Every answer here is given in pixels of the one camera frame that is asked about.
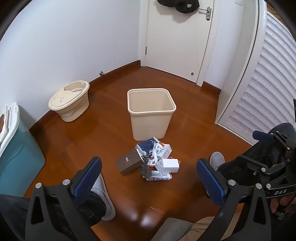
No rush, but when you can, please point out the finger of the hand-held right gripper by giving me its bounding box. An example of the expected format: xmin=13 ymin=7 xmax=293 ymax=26
xmin=253 ymin=130 xmax=291 ymax=151
xmin=236 ymin=155 xmax=274 ymax=176

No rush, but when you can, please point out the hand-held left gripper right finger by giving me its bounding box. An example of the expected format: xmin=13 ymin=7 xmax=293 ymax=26
xmin=196 ymin=159 xmax=281 ymax=241

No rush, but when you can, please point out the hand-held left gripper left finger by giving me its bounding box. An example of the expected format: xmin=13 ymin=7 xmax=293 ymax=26
xmin=24 ymin=156 xmax=103 ymax=241

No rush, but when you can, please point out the steel wool scrubber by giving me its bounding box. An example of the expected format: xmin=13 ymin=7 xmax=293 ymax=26
xmin=138 ymin=162 xmax=152 ymax=178

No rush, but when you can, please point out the beige plastic waste bin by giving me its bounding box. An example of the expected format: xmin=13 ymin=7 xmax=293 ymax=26
xmin=127 ymin=88 xmax=177 ymax=141

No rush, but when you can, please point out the person's right hand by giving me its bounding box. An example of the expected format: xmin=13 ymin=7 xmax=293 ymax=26
xmin=270 ymin=194 xmax=296 ymax=215

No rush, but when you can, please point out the person's right leg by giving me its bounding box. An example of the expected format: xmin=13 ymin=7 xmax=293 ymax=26
xmin=217 ymin=123 xmax=296 ymax=186

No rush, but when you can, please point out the person's leg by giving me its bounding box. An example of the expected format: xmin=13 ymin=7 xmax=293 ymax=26
xmin=0 ymin=178 xmax=107 ymax=241
xmin=217 ymin=123 xmax=296 ymax=186

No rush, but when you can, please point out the person's right slipper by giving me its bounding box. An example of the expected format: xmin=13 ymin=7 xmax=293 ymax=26
xmin=207 ymin=152 xmax=225 ymax=171

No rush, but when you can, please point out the person's slipper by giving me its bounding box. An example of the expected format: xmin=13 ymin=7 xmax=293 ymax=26
xmin=91 ymin=173 xmax=116 ymax=221
xmin=207 ymin=152 xmax=225 ymax=171

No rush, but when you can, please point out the person's left slipper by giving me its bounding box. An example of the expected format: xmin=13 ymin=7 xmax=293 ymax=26
xmin=91 ymin=173 xmax=116 ymax=221

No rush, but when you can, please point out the brown cardboard box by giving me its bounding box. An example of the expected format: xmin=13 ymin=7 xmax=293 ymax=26
xmin=116 ymin=149 xmax=142 ymax=176

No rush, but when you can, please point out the plain white box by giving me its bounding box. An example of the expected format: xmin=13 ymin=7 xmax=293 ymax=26
xmin=154 ymin=159 xmax=181 ymax=174

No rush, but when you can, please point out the beige cloth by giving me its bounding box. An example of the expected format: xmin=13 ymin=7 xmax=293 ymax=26
xmin=192 ymin=212 xmax=243 ymax=241

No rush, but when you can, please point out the white printed carton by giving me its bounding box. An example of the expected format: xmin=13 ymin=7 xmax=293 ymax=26
xmin=161 ymin=144 xmax=173 ymax=158

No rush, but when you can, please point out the white printed plastic bag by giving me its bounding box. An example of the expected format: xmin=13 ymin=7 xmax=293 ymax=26
xmin=148 ymin=142 xmax=166 ymax=166

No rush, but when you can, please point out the grey fabric seat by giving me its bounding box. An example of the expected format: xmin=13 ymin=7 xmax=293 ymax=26
xmin=150 ymin=217 xmax=196 ymax=241

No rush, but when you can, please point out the dark blue packet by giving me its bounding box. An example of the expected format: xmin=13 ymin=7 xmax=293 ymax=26
xmin=137 ymin=137 xmax=160 ymax=156

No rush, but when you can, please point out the teal storage box white lid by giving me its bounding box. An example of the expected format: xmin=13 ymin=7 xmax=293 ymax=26
xmin=0 ymin=102 xmax=46 ymax=197

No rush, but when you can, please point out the beige mop bucket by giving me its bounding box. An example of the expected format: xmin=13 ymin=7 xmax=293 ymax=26
xmin=48 ymin=80 xmax=90 ymax=122

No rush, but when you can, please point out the person's left leg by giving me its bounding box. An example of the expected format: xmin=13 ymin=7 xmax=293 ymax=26
xmin=0 ymin=178 xmax=107 ymax=241

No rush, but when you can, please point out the black cap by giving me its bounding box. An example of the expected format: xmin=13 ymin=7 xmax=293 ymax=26
xmin=157 ymin=0 xmax=200 ymax=13

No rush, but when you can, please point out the silver door handle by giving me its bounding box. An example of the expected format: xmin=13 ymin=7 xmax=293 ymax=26
xmin=199 ymin=6 xmax=212 ymax=21

